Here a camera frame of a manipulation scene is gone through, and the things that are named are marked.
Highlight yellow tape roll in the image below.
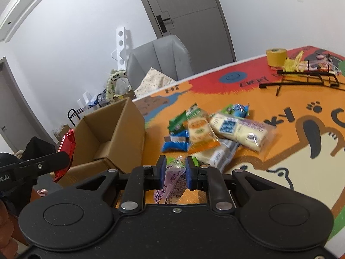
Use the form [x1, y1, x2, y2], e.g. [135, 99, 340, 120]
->
[265, 48, 287, 68]

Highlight small cardboard box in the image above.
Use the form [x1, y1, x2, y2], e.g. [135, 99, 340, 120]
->
[53, 124, 71, 141]

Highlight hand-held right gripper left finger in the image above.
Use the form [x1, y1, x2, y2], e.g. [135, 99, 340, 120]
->
[76, 155, 167, 213]

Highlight black wire rack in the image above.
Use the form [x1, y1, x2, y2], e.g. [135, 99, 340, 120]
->
[259, 60, 342, 97]

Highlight large white cracker packet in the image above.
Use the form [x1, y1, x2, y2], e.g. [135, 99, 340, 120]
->
[209, 113, 270, 152]

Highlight green striped snack packet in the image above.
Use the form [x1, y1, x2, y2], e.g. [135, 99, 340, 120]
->
[168, 103, 210, 134]

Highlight yellow wrapped candy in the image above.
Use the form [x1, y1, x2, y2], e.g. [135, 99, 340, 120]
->
[282, 53, 306, 72]

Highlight clear packets with red print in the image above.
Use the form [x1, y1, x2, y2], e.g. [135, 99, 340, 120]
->
[304, 55, 340, 74]

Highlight brown cardboard box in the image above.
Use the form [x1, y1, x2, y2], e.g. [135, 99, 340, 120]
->
[57, 97, 146, 189]

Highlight person's left hand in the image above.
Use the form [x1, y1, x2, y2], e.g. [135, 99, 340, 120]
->
[0, 200, 20, 254]

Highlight spotted plush bag handle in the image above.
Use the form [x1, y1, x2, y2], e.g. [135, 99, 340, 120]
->
[105, 69, 127, 101]

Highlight white perforated pole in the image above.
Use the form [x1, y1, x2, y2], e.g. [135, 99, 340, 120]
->
[111, 27, 134, 72]

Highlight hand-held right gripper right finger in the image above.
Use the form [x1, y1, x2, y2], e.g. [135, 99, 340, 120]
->
[185, 156, 273, 213]

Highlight shiny red snack packet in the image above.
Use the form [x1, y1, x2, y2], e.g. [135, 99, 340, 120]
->
[53, 129, 76, 183]

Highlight black clothing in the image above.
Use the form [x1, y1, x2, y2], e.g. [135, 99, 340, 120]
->
[21, 136, 58, 158]

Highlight blue green snack packet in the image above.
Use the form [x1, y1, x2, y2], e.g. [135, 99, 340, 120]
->
[219, 104, 250, 119]

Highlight orange snack packet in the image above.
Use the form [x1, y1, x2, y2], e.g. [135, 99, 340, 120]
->
[183, 116, 221, 154]

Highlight blue white bag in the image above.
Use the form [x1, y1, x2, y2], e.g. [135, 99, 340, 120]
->
[86, 94, 109, 107]

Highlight grey chair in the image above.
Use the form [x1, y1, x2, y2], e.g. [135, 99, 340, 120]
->
[126, 35, 195, 90]

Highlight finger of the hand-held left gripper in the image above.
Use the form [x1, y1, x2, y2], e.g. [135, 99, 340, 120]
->
[16, 151, 71, 180]

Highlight black shoe rack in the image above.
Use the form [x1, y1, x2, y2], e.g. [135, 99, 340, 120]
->
[67, 107, 85, 128]

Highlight dotted cream cushion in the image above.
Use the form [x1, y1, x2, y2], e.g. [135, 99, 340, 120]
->
[134, 66, 177, 99]

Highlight black door handle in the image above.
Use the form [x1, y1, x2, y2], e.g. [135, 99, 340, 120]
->
[156, 12, 176, 32]

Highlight colourful printed table mat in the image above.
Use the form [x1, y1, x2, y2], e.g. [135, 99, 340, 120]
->
[134, 45, 345, 249]

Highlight purple snack packet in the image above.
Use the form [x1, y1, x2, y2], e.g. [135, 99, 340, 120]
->
[154, 155, 187, 205]

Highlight clear white biscuit packet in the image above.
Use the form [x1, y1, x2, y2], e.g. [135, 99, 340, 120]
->
[193, 139, 241, 172]

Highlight grey side door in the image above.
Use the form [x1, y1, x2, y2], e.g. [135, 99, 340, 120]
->
[0, 56, 52, 147]

